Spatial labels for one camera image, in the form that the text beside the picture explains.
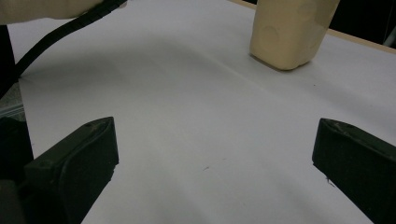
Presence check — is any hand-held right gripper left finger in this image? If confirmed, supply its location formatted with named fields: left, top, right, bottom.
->
left=18, top=116, right=120, bottom=224

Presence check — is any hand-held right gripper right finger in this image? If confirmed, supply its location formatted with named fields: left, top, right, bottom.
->
left=311, top=118, right=396, bottom=224

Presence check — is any beige square cup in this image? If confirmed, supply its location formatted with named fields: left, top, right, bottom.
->
left=249, top=0, right=341, bottom=71

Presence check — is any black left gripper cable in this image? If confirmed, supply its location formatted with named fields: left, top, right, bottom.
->
left=12, top=0, right=129, bottom=80

